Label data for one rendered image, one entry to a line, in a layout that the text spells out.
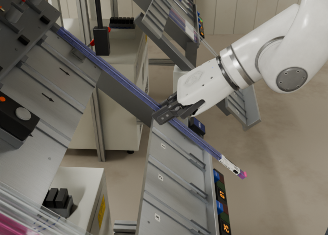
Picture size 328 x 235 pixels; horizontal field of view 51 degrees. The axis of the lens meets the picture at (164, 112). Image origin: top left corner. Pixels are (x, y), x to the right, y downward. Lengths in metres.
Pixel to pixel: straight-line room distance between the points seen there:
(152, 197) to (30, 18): 0.43
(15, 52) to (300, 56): 0.46
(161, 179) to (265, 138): 1.60
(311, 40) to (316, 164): 1.72
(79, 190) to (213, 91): 0.58
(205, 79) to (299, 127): 1.90
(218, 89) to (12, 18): 0.38
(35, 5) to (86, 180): 0.54
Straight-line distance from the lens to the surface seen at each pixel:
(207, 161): 0.96
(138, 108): 0.93
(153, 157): 0.79
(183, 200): 0.79
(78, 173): 1.11
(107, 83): 0.90
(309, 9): 0.54
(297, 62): 0.54
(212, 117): 2.43
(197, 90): 0.62
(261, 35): 0.61
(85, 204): 1.01
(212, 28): 3.87
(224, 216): 0.92
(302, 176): 2.10
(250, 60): 0.61
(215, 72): 0.63
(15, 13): 0.67
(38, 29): 0.72
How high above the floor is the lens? 1.36
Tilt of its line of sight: 33 degrees down
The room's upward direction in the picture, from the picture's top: straight up
